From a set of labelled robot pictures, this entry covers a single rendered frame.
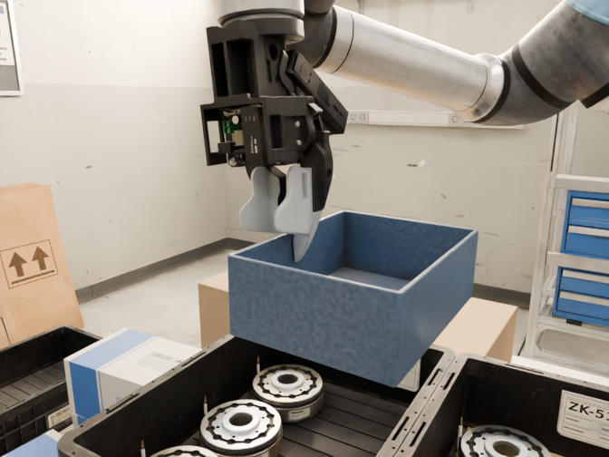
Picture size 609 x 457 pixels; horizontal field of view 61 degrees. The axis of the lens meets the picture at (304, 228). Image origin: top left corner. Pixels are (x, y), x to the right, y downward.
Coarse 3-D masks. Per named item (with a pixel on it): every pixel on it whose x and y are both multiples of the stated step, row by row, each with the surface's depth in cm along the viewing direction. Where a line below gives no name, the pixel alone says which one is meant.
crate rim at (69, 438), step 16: (224, 336) 73; (208, 352) 68; (432, 352) 70; (448, 352) 68; (176, 368) 64; (448, 368) 65; (160, 384) 61; (432, 384) 61; (128, 400) 58; (416, 400) 58; (96, 416) 55; (112, 416) 55; (416, 416) 55; (80, 432) 52; (64, 448) 50; (80, 448) 50; (384, 448) 50
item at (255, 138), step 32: (224, 32) 40; (256, 32) 41; (288, 32) 42; (224, 64) 43; (256, 64) 41; (224, 96) 43; (256, 96) 42; (288, 96) 42; (224, 128) 43; (256, 128) 41; (288, 128) 43; (320, 128) 46; (224, 160) 46; (256, 160) 41; (288, 160) 43
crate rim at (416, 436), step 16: (496, 368) 65; (512, 368) 64; (528, 368) 64; (448, 384) 63; (576, 384) 61; (592, 384) 61; (432, 400) 58; (432, 416) 55; (416, 432) 52; (400, 448) 50; (416, 448) 50
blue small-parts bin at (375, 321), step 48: (288, 240) 48; (336, 240) 56; (384, 240) 55; (432, 240) 52; (240, 288) 41; (288, 288) 38; (336, 288) 36; (384, 288) 34; (432, 288) 39; (240, 336) 42; (288, 336) 40; (336, 336) 37; (384, 336) 35; (432, 336) 41
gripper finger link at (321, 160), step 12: (324, 132) 45; (324, 144) 45; (312, 156) 45; (324, 156) 45; (312, 168) 46; (324, 168) 45; (312, 180) 46; (324, 180) 46; (312, 192) 46; (324, 192) 46; (324, 204) 47
